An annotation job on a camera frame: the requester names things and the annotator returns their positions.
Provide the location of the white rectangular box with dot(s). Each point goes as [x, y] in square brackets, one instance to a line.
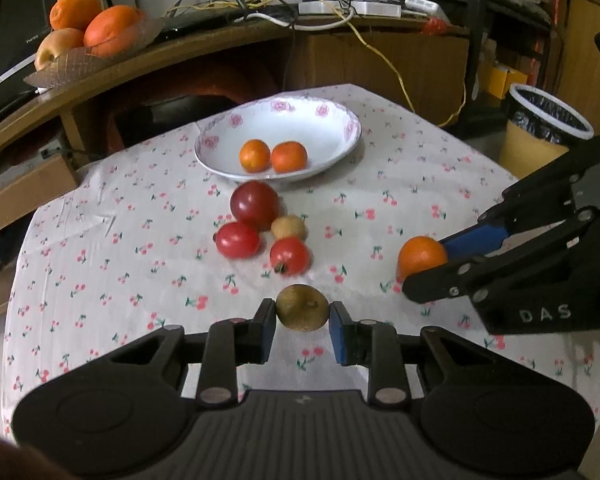
[375, 8]

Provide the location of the white floral plate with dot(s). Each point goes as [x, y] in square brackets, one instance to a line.
[300, 120]

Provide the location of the small tan round fruit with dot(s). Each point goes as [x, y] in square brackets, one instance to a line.
[289, 227]

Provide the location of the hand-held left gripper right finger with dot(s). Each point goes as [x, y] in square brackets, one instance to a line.
[338, 335]

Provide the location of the large orange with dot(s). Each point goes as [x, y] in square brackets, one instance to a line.
[72, 10]
[112, 30]

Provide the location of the white patterned device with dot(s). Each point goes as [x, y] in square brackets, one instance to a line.
[422, 4]

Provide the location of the yellow boxes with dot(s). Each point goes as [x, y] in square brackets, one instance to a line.
[502, 85]

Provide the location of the large mandarin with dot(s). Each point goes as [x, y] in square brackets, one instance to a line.
[420, 257]

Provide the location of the cherry print tablecloth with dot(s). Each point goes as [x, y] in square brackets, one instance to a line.
[130, 260]

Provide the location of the yellow apple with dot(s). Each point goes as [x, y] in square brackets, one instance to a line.
[57, 45]

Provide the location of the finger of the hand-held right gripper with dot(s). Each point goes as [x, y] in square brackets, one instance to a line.
[445, 282]
[480, 241]

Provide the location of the small mandarin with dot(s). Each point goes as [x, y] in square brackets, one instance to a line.
[254, 155]
[289, 157]

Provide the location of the black router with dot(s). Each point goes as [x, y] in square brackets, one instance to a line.
[205, 20]

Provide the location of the glass fruit dish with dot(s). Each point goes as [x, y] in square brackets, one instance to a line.
[80, 65]

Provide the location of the white power adapter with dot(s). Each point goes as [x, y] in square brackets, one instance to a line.
[319, 8]

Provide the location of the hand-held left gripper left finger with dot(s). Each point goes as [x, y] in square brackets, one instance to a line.
[266, 335]

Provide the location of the brown kiwi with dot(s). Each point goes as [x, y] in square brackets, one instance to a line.
[300, 310]

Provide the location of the black television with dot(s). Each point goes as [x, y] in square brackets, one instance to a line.
[20, 20]

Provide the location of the red tomato with stem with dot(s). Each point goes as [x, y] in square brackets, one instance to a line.
[291, 255]

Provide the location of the dark red tomato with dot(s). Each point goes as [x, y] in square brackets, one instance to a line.
[254, 204]

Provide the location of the yellow trash bin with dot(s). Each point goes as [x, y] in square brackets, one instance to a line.
[525, 145]

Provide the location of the small red object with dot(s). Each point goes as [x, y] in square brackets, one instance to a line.
[436, 26]

